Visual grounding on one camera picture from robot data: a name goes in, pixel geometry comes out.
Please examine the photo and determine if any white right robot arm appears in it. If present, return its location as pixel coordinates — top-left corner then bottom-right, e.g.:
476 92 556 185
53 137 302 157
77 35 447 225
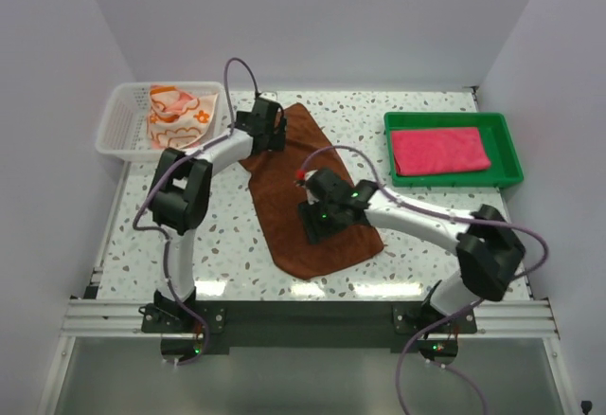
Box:
297 168 526 333

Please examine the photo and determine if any aluminium rail frame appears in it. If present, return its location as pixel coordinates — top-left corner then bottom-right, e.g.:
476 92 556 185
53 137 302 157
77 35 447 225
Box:
60 286 576 414

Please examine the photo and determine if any orange patterned cream towel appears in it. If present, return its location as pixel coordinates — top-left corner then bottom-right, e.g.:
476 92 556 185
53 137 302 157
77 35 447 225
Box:
146 84 219 150

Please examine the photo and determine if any brown towel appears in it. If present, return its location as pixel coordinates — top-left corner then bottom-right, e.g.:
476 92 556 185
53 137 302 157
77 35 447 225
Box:
241 103 384 280

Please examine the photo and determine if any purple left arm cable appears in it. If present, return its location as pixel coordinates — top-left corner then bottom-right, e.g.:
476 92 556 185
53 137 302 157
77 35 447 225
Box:
132 57 278 367

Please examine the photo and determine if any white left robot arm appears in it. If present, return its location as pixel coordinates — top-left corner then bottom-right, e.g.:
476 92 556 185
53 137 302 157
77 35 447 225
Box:
134 96 287 333

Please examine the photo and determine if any green plastic tray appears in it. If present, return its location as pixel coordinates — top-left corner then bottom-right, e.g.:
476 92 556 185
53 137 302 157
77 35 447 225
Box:
384 112 524 189

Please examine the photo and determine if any pink microfibre towel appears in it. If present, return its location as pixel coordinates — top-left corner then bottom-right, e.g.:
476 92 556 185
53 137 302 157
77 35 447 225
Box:
390 127 491 176

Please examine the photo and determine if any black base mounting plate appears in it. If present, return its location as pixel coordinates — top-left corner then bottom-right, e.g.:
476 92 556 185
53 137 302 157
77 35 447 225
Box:
138 299 477 359

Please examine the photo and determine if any white plastic laundry basket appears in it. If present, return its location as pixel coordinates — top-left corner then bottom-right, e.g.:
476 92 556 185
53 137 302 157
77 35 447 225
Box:
96 81 229 162

